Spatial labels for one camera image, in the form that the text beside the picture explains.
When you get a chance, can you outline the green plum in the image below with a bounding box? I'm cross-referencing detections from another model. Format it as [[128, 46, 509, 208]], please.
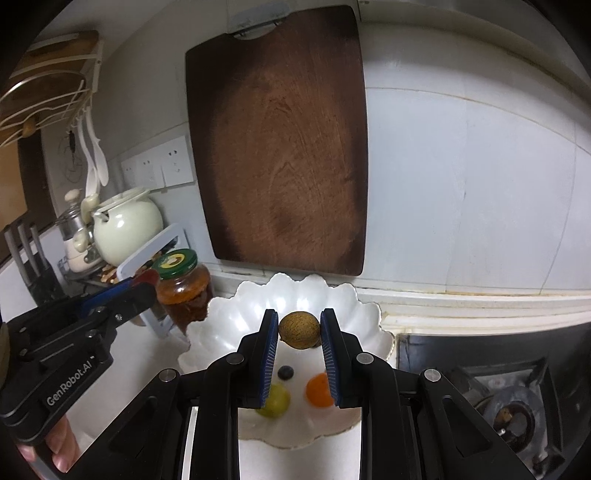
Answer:
[[256, 384, 291, 420]]

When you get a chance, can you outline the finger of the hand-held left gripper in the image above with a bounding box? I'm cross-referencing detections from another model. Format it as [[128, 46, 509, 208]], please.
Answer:
[[9, 276, 139, 333], [76, 281, 158, 344]]

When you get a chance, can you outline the brown window frame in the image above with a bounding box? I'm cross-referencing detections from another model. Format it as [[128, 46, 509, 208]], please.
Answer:
[[0, 138, 42, 264]]

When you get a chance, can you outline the black glass gas stove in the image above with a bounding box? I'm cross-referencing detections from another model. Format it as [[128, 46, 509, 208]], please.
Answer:
[[396, 325, 588, 480]]

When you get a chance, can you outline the steel pot with knob lid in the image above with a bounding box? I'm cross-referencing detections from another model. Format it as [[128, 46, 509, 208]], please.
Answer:
[[54, 189, 89, 241]]

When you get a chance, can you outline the person's left hand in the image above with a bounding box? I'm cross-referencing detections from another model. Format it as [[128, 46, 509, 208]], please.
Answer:
[[17, 414, 75, 472]]

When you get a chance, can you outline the black knife block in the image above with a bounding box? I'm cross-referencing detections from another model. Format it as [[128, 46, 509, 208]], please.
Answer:
[[25, 264, 66, 306]]

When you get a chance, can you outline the white wall socket panel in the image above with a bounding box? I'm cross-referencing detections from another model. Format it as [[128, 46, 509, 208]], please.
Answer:
[[121, 135, 194, 189]]

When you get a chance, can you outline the mandarin orange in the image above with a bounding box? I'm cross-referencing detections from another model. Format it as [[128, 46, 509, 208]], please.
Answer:
[[306, 373, 334, 408]]

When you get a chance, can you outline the steel handled knife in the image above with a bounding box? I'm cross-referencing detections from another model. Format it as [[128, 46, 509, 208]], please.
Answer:
[[17, 220, 37, 278], [28, 222, 48, 273], [4, 226, 24, 287]]

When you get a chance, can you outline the white wire wall rack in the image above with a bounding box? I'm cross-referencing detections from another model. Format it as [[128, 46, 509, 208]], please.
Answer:
[[0, 30, 105, 147]]

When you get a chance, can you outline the brown wooden cutting board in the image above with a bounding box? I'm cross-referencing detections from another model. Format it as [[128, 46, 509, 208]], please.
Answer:
[[185, 4, 369, 277]]

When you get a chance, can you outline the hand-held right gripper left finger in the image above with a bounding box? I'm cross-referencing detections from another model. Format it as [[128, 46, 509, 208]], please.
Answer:
[[90, 310, 279, 480]]

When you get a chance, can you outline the white scalloped bowl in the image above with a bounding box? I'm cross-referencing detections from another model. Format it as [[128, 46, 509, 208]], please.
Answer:
[[178, 272, 396, 450]]

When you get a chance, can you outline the wooden board in wall rack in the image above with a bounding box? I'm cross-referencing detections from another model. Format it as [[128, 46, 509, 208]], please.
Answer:
[[14, 31, 99, 84]]

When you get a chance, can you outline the cream enamel pot with lid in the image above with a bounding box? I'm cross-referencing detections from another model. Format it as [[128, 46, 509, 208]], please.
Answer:
[[82, 187, 164, 267]]

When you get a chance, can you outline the glass sauce jar green lid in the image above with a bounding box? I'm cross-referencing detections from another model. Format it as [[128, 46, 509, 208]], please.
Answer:
[[151, 248, 214, 336]]

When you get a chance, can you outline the white ladle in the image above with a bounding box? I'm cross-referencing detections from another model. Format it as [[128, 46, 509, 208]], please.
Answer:
[[76, 117, 100, 199]]

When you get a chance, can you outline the brown longan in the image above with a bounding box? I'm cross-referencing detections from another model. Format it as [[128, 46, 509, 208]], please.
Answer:
[[278, 311, 321, 350]]

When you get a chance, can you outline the black burner grate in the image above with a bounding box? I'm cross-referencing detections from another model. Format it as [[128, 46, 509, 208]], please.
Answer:
[[455, 362, 570, 468]]

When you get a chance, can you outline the white pot rack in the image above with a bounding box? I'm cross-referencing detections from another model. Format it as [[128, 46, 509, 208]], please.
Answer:
[[58, 223, 191, 343]]

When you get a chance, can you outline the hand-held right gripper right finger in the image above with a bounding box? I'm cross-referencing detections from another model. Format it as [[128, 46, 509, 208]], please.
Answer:
[[320, 308, 513, 480]]

